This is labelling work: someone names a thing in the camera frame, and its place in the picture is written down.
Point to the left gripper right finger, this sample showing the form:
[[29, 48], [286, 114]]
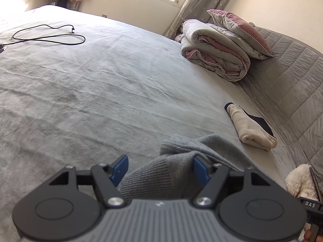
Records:
[[212, 178]]

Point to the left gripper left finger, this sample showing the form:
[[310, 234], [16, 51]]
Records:
[[106, 178]]

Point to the grey knit sweater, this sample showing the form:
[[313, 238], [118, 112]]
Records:
[[170, 176]]

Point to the person's right hand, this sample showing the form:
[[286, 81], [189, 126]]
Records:
[[307, 236]]

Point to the white plush toy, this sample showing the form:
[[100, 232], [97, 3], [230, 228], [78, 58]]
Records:
[[299, 183]]

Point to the folded beige garment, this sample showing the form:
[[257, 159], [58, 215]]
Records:
[[251, 130]]

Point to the grey bed sheet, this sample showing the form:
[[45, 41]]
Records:
[[79, 89]]

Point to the grey quilted headboard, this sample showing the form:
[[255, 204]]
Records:
[[287, 89]]

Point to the folded grey pink quilt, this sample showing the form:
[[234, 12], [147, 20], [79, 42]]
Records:
[[215, 49]]

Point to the pink grey pillow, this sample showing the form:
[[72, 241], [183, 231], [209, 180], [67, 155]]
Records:
[[242, 33]]

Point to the grey curtain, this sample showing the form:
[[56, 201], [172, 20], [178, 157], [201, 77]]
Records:
[[193, 9]]

